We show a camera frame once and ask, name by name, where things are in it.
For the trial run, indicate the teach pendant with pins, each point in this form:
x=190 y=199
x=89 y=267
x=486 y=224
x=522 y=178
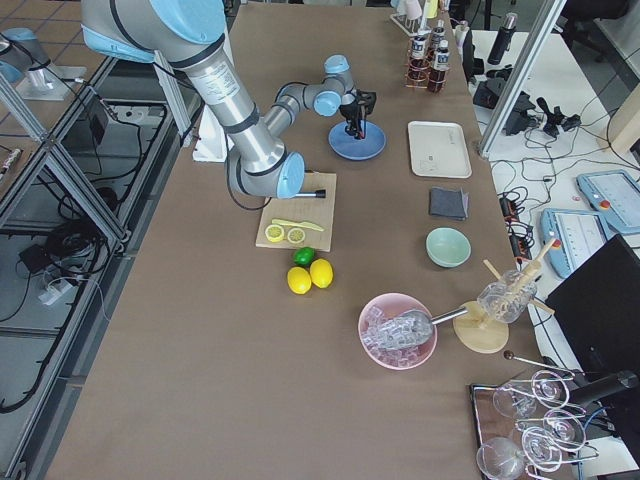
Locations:
x=615 y=195
x=580 y=232

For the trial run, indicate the glass on stand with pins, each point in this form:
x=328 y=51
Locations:
x=506 y=299

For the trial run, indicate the dark drink bottle middle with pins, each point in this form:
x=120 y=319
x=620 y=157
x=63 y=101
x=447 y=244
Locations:
x=416 y=69

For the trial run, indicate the grey folded cloth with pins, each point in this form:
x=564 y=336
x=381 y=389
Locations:
x=448 y=203

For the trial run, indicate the wooden cutting board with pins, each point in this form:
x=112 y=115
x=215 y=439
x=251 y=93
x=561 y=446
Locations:
x=319 y=211

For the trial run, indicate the wine glass rack tray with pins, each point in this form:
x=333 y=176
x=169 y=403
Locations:
x=529 y=427

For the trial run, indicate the pink bowl of ice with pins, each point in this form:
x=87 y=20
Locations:
x=391 y=333

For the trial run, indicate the yellow plastic knife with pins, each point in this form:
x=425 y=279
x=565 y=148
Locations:
x=302 y=224

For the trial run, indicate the green bowl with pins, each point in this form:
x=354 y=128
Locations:
x=447 y=247

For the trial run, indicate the dark drink bottle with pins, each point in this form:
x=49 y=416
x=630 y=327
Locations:
x=438 y=34
x=439 y=67
x=416 y=69

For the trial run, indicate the green lime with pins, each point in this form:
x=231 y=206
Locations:
x=304 y=256

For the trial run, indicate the steel muddler black tip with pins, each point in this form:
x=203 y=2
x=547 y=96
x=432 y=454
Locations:
x=316 y=194

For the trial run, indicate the black thermos bottle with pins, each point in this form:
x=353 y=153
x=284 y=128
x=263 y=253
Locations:
x=503 y=38

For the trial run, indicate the teach pendant far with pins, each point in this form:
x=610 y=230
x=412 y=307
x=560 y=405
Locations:
x=615 y=195

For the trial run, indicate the lemon half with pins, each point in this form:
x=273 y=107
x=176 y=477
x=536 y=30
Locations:
x=274 y=233

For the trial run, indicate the metal ice scoop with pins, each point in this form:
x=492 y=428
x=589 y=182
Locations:
x=425 y=320

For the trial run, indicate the yellow lemon lower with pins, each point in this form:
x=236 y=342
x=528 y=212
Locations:
x=321 y=273

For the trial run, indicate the blue plate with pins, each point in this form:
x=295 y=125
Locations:
x=353 y=149

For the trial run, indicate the lemon slice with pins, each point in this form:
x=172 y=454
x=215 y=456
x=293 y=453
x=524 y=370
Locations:
x=295 y=235

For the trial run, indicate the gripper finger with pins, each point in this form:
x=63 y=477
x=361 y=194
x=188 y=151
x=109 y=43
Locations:
x=354 y=128

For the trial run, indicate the copper wire bottle rack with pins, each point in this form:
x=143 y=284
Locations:
x=429 y=56

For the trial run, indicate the dark drink bottle right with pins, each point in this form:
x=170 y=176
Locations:
x=439 y=67

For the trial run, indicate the cup rack with cups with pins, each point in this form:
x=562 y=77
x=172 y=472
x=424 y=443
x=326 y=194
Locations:
x=413 y=16

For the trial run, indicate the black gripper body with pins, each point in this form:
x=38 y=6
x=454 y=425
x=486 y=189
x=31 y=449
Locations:
x=351 y=109

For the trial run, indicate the aluminium frame post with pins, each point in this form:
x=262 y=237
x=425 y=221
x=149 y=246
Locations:
x=548 y=14

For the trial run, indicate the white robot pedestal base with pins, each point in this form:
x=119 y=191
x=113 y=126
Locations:
x=211 y=145

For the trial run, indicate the yellow lemon upper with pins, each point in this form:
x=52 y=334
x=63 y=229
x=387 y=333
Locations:
x=299 y=280

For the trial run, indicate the black monitor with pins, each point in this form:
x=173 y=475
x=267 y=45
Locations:
x=597 y=309

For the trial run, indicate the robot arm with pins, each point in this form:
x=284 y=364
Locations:
x=190 y=35

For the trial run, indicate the cream rabbit tray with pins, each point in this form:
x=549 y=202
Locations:
x=438 y=150

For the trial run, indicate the wooden glass stand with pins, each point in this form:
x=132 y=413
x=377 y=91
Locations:
x=480 y=332

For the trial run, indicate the teach pendant near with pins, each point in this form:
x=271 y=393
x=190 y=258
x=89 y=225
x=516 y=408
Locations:
x=580 y=232

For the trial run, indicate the yellow lemon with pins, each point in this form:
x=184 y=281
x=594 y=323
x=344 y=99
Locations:
x=321 y=273
x=299 y=280

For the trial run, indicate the dark drink bottle top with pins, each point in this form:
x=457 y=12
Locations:
x=438 y=34

